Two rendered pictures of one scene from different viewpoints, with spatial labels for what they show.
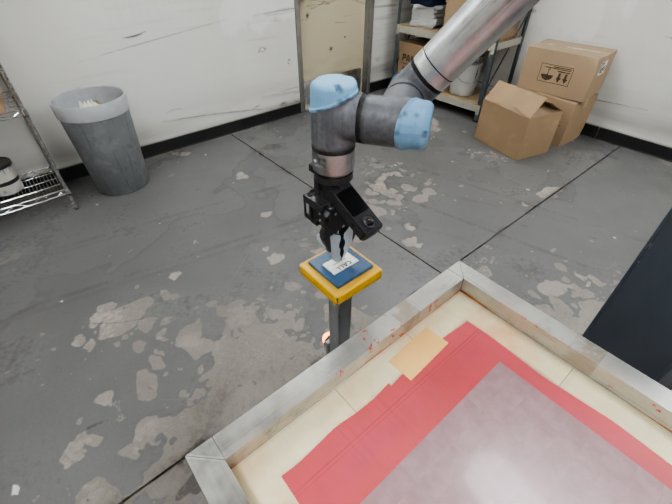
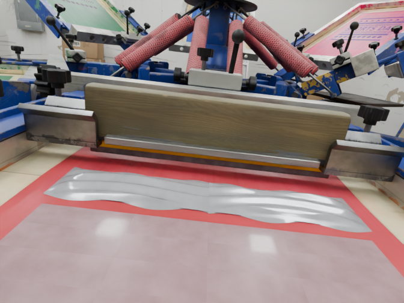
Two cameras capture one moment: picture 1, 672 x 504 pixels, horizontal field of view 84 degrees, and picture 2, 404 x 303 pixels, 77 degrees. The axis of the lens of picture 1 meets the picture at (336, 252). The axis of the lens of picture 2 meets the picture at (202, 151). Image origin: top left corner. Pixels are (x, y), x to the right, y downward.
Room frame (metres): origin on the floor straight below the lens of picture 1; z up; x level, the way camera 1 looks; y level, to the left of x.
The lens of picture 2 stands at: (0.19, -0.21, 1.12)
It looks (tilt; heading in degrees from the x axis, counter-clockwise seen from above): 21 degrees down; 220
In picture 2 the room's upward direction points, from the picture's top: 7 degrees clockwise
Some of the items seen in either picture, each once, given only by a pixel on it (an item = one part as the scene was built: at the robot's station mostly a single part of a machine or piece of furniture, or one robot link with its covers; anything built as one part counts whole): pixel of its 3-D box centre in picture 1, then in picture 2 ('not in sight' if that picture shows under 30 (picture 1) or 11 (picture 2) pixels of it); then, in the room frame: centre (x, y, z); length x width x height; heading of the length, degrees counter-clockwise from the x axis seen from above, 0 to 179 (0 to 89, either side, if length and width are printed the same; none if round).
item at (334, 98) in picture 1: (335, 115); not in sight; (0.61, 0.00, 1.27); 0.09 x 0.08 x 0.11; 73
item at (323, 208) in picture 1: (331, 196); not in sight; (0.61, 0.01, 1.12); 0.09 x 0.08 x 0.12; 40
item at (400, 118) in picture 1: (396, 118); not in sight; (0.59, -0.10, 1.27); 0.11 x 0.11 x 0.08; 73
